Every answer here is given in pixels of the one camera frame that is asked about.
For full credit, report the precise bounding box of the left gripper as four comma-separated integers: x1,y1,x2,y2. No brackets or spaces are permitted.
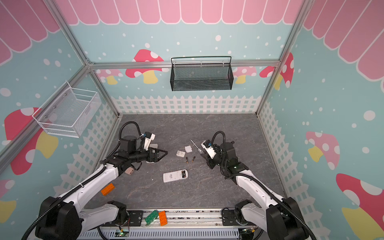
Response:
129,146,168,163

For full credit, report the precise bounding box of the clear handle screwdriver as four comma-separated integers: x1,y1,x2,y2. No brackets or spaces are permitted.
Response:
191,140,204,154

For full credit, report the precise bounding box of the white battery cover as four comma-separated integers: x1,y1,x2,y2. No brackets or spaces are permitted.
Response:
185,146,193,153
176,151,186,158

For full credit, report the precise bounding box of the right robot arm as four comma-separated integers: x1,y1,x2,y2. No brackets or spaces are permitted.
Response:
201,131,316,240

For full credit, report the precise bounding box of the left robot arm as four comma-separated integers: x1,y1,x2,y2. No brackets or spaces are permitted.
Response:
22,121,162,240

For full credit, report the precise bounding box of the orange brick on left arm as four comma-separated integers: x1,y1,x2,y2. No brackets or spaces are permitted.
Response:
101,184,115,196

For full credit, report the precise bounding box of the small beige block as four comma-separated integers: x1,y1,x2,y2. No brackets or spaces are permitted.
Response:
125,167,135,175

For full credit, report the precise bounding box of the green toy brick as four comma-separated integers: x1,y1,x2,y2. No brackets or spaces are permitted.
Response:
145,210,159,226

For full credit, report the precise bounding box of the orange toy brick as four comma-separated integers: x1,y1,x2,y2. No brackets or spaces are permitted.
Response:
158,211,168,226

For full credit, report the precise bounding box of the small green circuit board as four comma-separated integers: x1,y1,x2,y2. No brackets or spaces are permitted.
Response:
115,229,130,238

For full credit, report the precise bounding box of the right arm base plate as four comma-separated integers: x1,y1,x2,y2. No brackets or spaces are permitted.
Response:
221,208,255,226

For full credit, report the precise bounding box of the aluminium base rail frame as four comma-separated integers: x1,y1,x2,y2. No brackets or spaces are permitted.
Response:
53,207,307,240

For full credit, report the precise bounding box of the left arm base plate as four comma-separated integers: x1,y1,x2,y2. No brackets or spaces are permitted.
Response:
102,210,144,227

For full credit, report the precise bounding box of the black mesh wall basket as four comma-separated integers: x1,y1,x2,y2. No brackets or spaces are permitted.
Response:
170,56,234,92

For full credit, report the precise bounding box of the white wire wall basket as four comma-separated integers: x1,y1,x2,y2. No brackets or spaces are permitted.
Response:
32,82,102,138

